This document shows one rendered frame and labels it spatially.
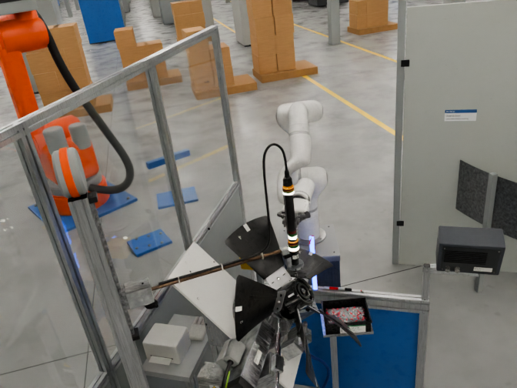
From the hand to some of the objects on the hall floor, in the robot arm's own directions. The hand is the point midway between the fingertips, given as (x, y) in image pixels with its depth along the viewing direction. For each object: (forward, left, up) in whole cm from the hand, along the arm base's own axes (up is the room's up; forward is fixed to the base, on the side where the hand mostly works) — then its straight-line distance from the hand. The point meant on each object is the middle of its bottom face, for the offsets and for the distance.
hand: (291, 222), depth 184 cm
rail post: (-18, +61, -149) cm, 162 cm away
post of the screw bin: (-14, +15, -148) cm, 150 cm away
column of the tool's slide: (+19, -70, -148) cm, 165 cm away
